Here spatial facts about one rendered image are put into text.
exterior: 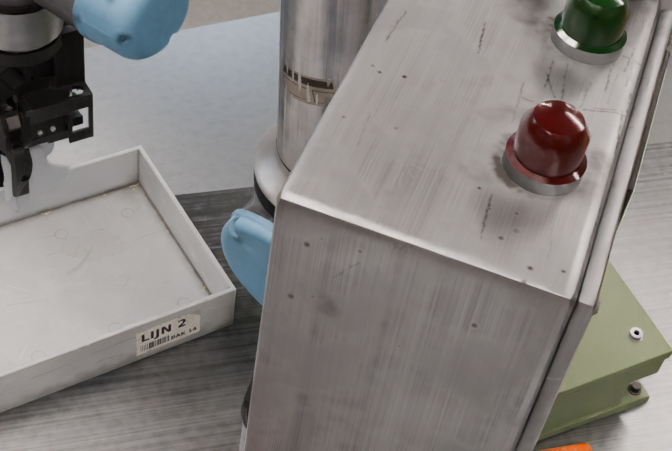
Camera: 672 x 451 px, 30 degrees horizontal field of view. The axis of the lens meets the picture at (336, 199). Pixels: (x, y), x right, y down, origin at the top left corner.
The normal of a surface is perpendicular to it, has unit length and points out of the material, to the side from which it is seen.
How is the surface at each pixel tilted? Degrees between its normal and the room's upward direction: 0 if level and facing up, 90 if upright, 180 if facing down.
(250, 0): 0
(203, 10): 0
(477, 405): 90
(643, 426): 0
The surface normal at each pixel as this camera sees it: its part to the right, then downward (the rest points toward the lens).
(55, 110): 0.51, 0.67
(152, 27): 0.78, 0.51
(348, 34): -0.07, 0.74
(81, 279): 0.12, -0.69
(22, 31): 0.27, 0.72
